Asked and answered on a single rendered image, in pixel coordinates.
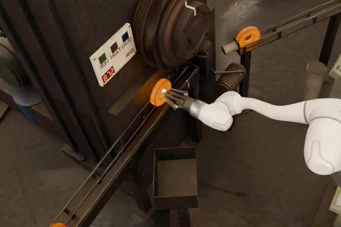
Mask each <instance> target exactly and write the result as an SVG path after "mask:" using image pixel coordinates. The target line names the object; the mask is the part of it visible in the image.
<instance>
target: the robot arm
mask: <svg viewBox="0 0 341 227"><path fill-rule="evenodd" d="M160 95H162V96H163V100H164V101H165V102H167V103H168V104H169V105H170V106H171V107H172V108H173V109H174V110H176V109H177V108H180V109H183V110H184V111H186V112H188V113H190V115H191V116H193V117H195V118H197V119H199V120H201V121H202V122H203V123H204V124H206V125H208V126H210V127H212V128H214V129H217V130H220V131H226V130H228V129H229V128H230V126H231V124H232V122H233V118H232V115H235V114H239V113H241V111H242V110H243V109H252V110H254V111H256V112H258V113H260V114H262V115H264V116H267V117H269V118H271V119H275V120H280V121H289V122H297V123H303V124H309V128H308V130H307V133H306V138H305V144H304V158H305V162H306V165H307V167H308V168H309V169H310V170H312V171H313V172H315V173H317V174H321V175H329V174H330V175H331V177H332V178H333V179H334V181H335V182H336V183H337V185H338V186H339V187H340V189H341V99H335V98H321V99H314V100H308V101H303V102H299V103H295V104H291V105H285V106H276V105H272V104H269V103H266V102H263V101H260V100H257V99H254V98H245V97H241V96H240V94H238V93H237V92H234V91H229V92H225V93H224V94H222V95H221V96H220V97H218V98H217V99H216V101H215V102H214V103H211V104H207V103H205V102H202V101H200V100H198V99H197V100H195V99H193V98H191V97H189V96H188V91H181V90H177V89H173V88H170V89H169V90H167V89H165V88H164V89H163V90H162V91H161V93H160ZM182 95H183V96H182ZM172 101H173V102H175V103H176V104H177V105H176V104H174V103H173V102H172Z"/></svg>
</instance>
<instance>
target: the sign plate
mask: <svg viewBox="0 0 341 227"><path fill-rule="evenodd" d="M127 32H128V36H129V38H128V39H127V40H126V41H125V42H124V41H123V37H122V36H123V35H124V34H126V33H127ZM115 43H117V46H118V49H117V50H116V51H115V52H114V53H113V52H112V49H111V46H112V45H114V44H115ZM136 52H137V51H136V48H135V43H134V39H133V35H132V31H131V26H130V24H129V23H126V24H125V25H124V26H123V27H122V28H121V29H119V30H118V31H117V32H116V33H115V34H114V35H113V36H112V37H111V38H110V39H109V40H108V41H107V42H106V43H105V44H103V45H102V46H101V47H100V48H99V49H98V50H97V51H96V52H95V53H94V54H93V55H92V56H91V57H90V61H91V63H92V66H93V69H94V72H95V74H96V77H97V80H98V82H99V85H100V86H102V87H103V86H104V85H105V84H106V83H107V82H108V81H109V80H110V79H111V78H112V77H113V76H114V75H115V74H116V73H117V72H118V71H119V70H120V68H121V67H122V66H123V65H124V64H125V63H126V62H127V61H128V60H129V59H130V58H131V57H132V56H133V55H134V54H135V53H136ZM103 54H105V55H106V58H107V59H106V61H105V62H104V63H103V64H101V62H100V59H99V58H100V57H101V56H102V55H103ZM112 68H113V69H112ZM109 72H110V73H109ZM111 72H112V73H113V74H111ZM110 74H111V76H110ZM105 75H106V76H107V77H106V76H105ZM104 78H105V80H106V79H107V80H106V81H105V80H104Z"/></svg>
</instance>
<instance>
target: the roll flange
mask: <svg viewBox="0 0 341 227"><path fill-rule="evenodd" d="M153 2H154V0H140V1H139V3H138V5H137V8H136V11H135V14H134V18H133V23H132V35H133V39H134V43H135V48H136V50H137V51H138V52H139V53H141V54H142V55H143V58H144V59H145V61H146V62H147V63H148V64H149V65H151V66H153V67H157V66H156V65H154V64H152V63H151V62H149V60H148V59H147V57H146V54H145V51H144V29H145V24H146V20H147V17H148V14H149V11H150V9H151V6H152V4H153Z"/></svg>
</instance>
